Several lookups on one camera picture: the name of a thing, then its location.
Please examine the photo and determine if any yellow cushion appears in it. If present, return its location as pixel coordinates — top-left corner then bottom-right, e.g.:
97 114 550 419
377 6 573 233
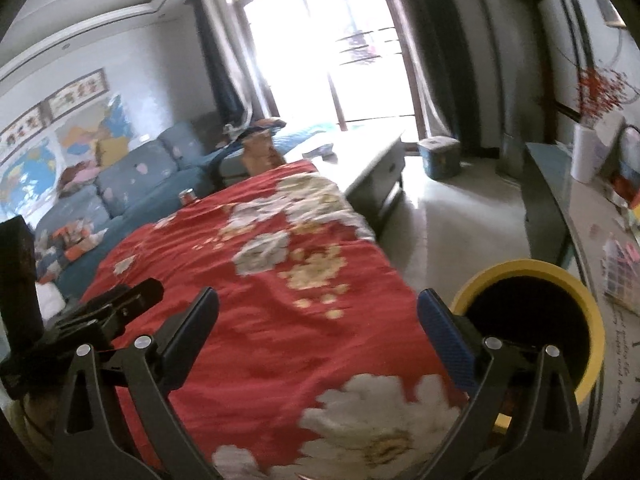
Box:
95 137 132 169

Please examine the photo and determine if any glass balcony door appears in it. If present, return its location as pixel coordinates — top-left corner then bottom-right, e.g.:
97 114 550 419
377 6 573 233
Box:
225 0 421 134

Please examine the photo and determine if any world map poster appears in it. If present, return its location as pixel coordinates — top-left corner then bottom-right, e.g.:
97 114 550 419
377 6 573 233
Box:
0 142 61 221

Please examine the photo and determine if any long calligraphy frame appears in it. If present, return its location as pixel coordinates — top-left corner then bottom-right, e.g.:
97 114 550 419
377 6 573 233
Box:
0 102 46 149

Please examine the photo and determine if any dark curtain beside air conditioner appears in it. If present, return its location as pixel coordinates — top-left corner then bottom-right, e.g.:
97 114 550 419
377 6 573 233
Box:
395 0 481 162

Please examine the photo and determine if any blue storage stool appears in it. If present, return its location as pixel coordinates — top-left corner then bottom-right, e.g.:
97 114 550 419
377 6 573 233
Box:
417 136 461 181

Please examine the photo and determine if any grey tower air conditioner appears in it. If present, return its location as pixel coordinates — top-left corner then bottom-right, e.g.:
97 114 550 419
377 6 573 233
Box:
477 0 539 182

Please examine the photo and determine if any glass-topped media cabinet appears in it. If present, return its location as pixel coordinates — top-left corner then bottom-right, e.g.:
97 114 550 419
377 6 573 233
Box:
522 141 640 477

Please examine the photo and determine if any blue fabric sofa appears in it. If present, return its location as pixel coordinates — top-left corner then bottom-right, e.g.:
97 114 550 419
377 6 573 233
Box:
32 119 346 302

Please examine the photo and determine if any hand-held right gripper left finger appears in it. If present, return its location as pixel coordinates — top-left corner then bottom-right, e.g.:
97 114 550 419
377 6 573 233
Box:
52 286 221 480

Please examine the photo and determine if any person's left forearm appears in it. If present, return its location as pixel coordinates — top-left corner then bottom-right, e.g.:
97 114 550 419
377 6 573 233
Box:
7 391 68 461

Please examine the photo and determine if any short calligraphy frame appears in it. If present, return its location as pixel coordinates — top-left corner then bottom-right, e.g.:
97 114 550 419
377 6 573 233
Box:
45 67 109 121

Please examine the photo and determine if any red floral blanket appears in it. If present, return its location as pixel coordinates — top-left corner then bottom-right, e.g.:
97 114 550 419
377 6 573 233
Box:
80 159 471 480

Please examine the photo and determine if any orange and white clothes pile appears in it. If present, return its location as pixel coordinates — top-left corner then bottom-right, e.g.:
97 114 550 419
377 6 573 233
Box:
35 220 109 281

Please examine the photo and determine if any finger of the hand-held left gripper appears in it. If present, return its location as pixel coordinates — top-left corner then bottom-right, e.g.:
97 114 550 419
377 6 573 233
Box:
74 279 166 342

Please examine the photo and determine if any grey coffee table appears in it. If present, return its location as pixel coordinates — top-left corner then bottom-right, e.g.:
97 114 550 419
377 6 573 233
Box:
300 127 407 222

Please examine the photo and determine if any white cloth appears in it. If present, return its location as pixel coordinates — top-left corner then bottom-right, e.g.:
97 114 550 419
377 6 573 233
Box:
36 282 69 319

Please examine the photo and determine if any brown paper bag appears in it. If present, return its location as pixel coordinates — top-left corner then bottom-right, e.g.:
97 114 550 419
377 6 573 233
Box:
242 132 287 179

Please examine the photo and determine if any white vase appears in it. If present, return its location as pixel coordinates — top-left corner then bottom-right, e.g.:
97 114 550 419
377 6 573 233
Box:
571 122 607 184

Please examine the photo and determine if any pink clothes pile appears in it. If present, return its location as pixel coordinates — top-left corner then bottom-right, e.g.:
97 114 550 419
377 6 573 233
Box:
57 160 101 196

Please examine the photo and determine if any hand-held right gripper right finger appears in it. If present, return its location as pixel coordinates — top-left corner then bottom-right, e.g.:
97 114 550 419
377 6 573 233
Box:
416 288 587 480

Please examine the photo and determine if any hanging red laundry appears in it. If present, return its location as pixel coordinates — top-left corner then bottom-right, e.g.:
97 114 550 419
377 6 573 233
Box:
335 0 381 66

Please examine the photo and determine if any clear plastic bead box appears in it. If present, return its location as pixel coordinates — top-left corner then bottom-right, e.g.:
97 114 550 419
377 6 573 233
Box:
600 237 640 307

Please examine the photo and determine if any yellow waste bin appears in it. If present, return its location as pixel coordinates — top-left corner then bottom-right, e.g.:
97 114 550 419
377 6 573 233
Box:
449 258 607 434

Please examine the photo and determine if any dark curtain beside sofa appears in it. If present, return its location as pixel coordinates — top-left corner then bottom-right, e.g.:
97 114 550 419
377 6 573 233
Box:
192 0 266 126

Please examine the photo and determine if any country map poster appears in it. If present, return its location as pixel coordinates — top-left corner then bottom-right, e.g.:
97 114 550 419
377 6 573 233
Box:
55 94 135 161

